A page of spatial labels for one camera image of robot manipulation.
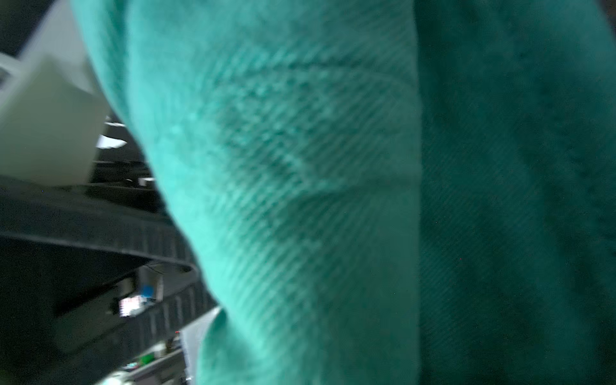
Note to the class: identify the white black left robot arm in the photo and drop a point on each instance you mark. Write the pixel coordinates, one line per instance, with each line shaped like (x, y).
(86, 284)

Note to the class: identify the green long pants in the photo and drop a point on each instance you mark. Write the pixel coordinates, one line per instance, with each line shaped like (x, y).
(381, 192)

